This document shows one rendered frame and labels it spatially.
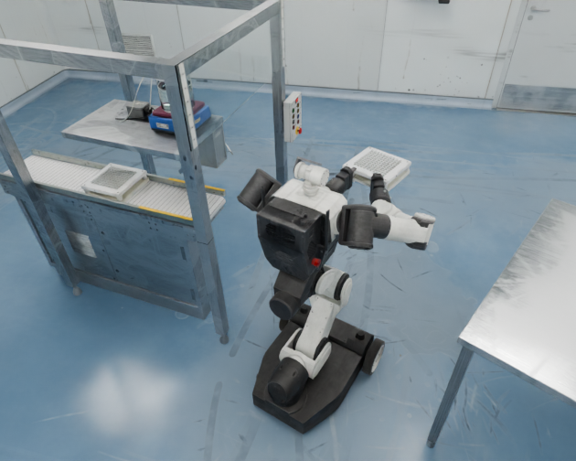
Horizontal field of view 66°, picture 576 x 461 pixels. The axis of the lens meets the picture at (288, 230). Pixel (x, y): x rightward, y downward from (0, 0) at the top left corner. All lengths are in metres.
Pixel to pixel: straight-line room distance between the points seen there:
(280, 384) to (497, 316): 0.98
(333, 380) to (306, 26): 4.01
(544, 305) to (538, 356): 0.25
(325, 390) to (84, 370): 1.37
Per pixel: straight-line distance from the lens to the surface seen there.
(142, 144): 2.03
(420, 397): 2.60
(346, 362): 2.44
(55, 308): 3.28
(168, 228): 2.33
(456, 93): 5.54
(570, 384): 1.79
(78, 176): 2.82
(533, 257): 2.18
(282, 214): 1.54
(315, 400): 2.32
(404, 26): 5.28
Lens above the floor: 2.19
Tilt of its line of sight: 40 degrees down
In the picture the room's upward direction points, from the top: 2 degrees counter-clockwise
